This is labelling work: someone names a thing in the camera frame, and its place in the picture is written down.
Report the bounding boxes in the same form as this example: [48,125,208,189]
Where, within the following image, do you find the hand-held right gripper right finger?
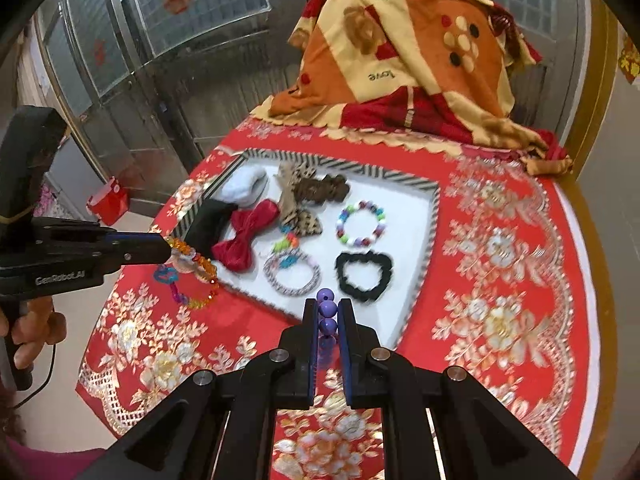
[338,297,581,480]

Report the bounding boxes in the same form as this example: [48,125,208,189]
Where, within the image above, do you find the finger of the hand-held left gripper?
[107,232,173,266]

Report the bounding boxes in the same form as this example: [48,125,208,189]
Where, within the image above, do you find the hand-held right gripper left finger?
[75,297,321,480]

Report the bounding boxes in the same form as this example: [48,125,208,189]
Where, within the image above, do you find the purple bead bracelet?
[316,287,341,366]

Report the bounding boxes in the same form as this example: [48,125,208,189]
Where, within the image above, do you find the rainbow crystal bracelet with charms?
[152,237,221,311]

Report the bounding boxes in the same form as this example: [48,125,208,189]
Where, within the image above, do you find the black scrunchie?
[334,250,395,303]

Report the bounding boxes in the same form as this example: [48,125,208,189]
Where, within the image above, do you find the silver beaded bracelet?
[262,250,322,297]

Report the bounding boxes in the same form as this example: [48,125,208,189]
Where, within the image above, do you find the red hair bow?
[211,199,281,273]

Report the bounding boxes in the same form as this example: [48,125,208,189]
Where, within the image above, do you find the beige leopard hair bow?
[274,160,323,238]

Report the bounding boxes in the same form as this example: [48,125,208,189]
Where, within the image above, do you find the multicolour round bead bracelet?
[336,200,388,249]

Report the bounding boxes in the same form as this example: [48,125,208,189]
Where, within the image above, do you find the white fluffy scrunchie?
[220,166,268,207]

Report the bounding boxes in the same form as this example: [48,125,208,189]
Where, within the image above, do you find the striped cardboard tray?
[182,147,442,351]

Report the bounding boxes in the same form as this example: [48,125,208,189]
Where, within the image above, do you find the brown scrunchie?
[292,172,351,206]

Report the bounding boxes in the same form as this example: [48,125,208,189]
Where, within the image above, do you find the person's left hand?
[10,295,67,372]

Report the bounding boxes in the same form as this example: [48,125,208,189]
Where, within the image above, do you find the red bag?
[86,176,132,226]

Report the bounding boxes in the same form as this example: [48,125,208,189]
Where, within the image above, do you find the black cloth hair band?
[186,199,238,258]

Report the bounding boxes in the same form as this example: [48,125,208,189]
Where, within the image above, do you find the metal door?
[30,0,311,211]

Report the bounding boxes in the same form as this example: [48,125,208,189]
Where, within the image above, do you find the red floral tablecloth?
[75,117,598,480]

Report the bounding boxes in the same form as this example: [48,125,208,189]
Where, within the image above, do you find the person's pink garment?
[0,435,106,480]

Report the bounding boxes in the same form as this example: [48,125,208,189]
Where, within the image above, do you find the orange patterned blanket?
[250,0,573,177]

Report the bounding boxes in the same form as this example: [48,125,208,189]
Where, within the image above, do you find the colourful flower bead bracelet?
[272,232,301,268]

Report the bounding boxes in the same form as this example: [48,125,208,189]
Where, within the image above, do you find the black cable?
[10,342,57,409]

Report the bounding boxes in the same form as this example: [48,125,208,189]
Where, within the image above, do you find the red and yellow wall decoration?
[617,35,640,83]

